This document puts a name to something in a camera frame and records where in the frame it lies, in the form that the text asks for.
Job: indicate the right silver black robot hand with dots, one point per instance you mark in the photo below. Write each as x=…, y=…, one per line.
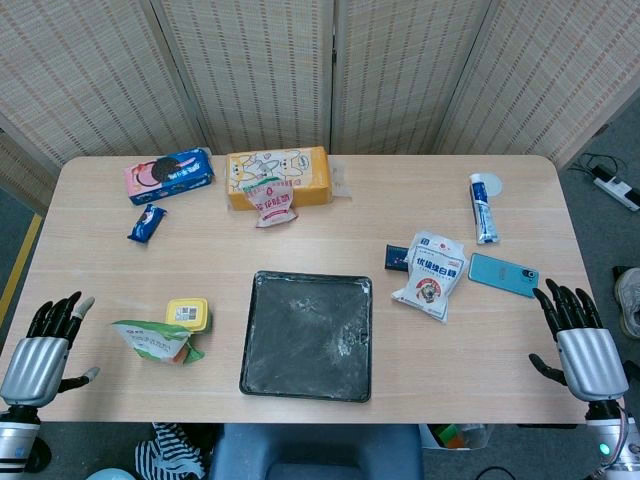
x=592, y=362

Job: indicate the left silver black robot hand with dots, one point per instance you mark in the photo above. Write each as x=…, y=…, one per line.
x=30, y=367

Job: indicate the green white corn starch bag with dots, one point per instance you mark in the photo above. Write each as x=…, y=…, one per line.
x=155, y=342

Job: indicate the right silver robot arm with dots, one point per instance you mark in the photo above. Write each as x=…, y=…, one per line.
x=612, y=445

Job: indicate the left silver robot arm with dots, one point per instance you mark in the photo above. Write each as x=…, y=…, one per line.
x=15, y=440

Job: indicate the white sugar bag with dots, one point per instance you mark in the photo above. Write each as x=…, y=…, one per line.
x=430, y=280

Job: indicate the black baking tray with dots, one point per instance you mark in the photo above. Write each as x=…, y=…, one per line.
x=305, y=335

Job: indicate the red white small packet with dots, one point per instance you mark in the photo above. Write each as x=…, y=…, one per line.
x=272, y=205

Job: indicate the grey sneaker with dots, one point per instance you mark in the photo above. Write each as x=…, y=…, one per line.
x=629, y=300

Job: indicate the black rounded object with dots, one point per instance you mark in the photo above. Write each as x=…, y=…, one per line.
x=42, y=457

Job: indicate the teal smartphone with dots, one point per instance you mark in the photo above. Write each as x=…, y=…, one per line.
x=502, y=275

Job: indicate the light blue ball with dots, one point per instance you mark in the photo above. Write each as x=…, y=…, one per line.
x=111, y=475

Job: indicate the clear box with colourful items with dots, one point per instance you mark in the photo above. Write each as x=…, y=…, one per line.
x=450, y=436

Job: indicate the black white striped cloth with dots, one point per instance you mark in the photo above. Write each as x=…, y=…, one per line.
x=167, y=450

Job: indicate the green tub with yellow lid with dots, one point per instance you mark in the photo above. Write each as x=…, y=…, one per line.
x=187, y=312

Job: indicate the white power strip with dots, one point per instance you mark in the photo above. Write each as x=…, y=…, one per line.
x=620, y=191

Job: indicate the blue white toothpaste tube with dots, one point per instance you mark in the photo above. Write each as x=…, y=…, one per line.
x=484, y=215

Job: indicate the small blue cookie packet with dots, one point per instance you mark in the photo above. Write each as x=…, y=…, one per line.
x=147, y=224

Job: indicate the white round disc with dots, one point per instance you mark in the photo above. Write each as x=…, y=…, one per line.
x=496, y=186

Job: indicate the dark blue small box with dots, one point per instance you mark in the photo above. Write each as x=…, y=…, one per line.
x=396, y=257

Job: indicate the blue pink cookie box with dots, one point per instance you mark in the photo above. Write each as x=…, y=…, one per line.
x=170, y=175

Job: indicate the blue chair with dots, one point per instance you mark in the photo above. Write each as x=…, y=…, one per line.
x=315, y=450

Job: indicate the yellow tissue pack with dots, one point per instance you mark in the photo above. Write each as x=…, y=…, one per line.
x=305, y=175

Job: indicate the beige woven folding screen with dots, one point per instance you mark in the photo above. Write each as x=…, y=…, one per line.
x=250, y=75

